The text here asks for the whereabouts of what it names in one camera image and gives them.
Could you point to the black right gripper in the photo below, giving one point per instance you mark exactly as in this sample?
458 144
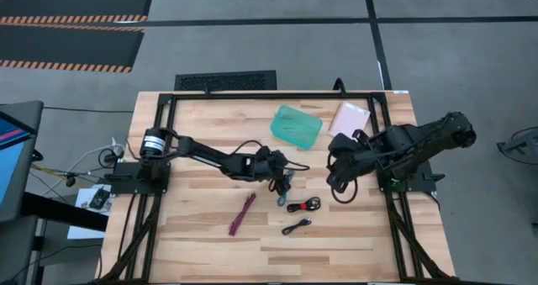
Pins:
344 148

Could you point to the black aluminium table frame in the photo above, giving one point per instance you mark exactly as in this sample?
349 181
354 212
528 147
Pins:
273 96

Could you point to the black floor vent grate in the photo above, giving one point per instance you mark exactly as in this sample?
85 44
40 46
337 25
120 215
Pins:
225 80

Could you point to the white paper sheet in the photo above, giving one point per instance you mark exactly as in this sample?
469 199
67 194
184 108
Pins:
84 228

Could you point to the grey metal stand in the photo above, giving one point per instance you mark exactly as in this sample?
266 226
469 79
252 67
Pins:
521 144

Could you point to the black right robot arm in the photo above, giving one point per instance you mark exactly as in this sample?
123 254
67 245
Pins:
420 142

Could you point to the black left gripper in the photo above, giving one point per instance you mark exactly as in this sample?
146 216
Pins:
271 163

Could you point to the computer monitor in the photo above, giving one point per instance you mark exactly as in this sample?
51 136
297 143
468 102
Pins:
12 163

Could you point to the teal plastic container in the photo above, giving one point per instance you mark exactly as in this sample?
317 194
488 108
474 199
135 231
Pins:
296 126

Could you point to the small black device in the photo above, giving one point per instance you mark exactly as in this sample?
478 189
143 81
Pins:
99 198

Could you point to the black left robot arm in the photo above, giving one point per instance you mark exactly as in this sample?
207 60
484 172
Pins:
210 152

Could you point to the black hazard-striped floor mat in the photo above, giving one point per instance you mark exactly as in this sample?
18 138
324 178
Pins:
67 45
75 3

